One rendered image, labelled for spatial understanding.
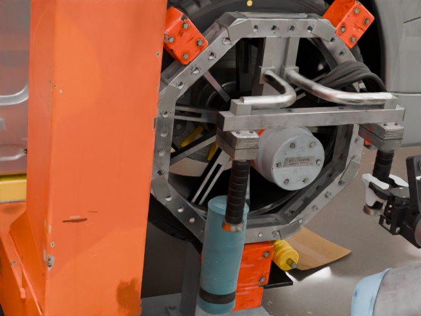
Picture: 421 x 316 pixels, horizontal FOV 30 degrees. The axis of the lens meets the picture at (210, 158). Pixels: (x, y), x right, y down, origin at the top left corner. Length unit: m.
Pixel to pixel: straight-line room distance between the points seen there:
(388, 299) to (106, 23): 0.52
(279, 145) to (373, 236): 1.77
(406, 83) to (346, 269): 1.14
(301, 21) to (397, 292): 0.84
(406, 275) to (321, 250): 2.12
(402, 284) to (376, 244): 2.28
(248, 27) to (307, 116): 0.23
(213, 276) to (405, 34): 0.78
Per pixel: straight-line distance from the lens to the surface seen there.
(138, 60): 1.14
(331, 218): 3.43
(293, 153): 1.64
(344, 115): 1.61
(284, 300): 2.79
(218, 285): 1.74
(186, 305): 2.17
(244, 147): 1.48
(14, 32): 1.65
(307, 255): 3.07
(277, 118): 1.53
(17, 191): 1.76
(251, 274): 1.92
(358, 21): 1.80
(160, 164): 1.68
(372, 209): 1.72
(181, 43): 1.61
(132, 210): 1.23
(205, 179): 1.87
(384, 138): 1.66
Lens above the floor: 1.47
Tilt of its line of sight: 22 degrees down
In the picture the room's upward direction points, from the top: 7 degrees clockwise
